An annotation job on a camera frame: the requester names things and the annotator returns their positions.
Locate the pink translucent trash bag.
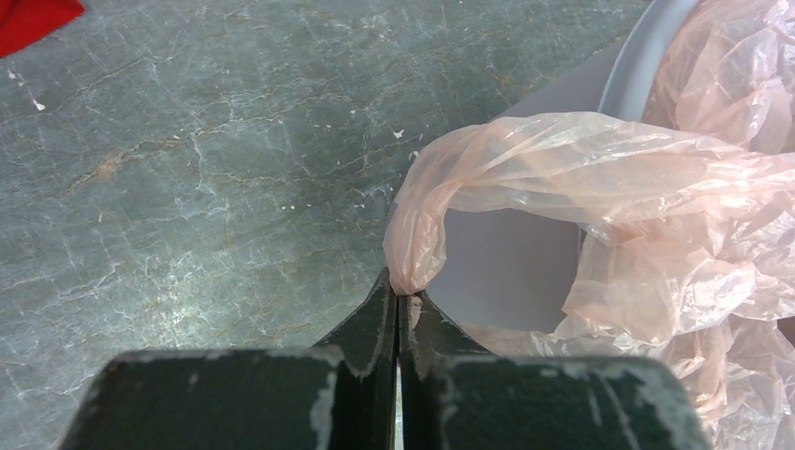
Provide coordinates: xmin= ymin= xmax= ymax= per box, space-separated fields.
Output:
xmin=383 ymin=1 xmax=794 ymax=449

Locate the grey plastic trash bin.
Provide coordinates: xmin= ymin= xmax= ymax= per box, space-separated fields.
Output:
xmin=427 ymin=1 xmax=696 ymax=333

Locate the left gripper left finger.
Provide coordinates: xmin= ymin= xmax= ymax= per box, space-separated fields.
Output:
xmin=61 ymin=272 xmax=397 ymax=449

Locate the red cloth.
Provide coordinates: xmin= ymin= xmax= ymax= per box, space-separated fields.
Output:
xmin=1 ymin=0 xmax=84 ymax=58

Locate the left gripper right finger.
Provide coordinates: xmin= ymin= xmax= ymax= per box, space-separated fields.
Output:
xmin=398 ymin=294 xmax=710 ymax=449

